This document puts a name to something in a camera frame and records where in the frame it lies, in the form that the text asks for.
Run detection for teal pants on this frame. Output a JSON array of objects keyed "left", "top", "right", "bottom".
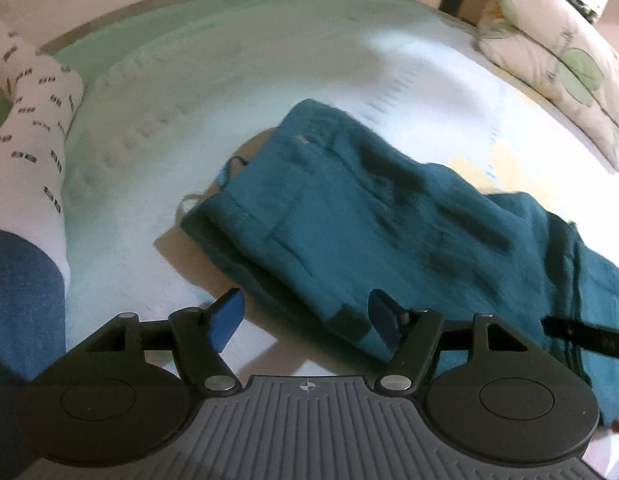
[{"left": 182, "top": 100, "right": 619, "bottom": 422}]

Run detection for blue jeans leg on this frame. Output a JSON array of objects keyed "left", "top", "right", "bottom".
[{"left": 0, "top": 227, "right": 67, "bottom": 480}]

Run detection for white patterned sock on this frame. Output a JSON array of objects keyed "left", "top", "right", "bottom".
[{"left": 0, "top": 22, "right": 84, "bottom": 283}]

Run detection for floral light blue bed sheet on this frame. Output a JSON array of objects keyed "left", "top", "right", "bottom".
[{"left": 0, "top": 0, "right": 619, "bottom": 478}]

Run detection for floral quilted pillow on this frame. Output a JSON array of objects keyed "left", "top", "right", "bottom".
[{"left": 477, "top": 0, "right": 619, "bottom": 171}]

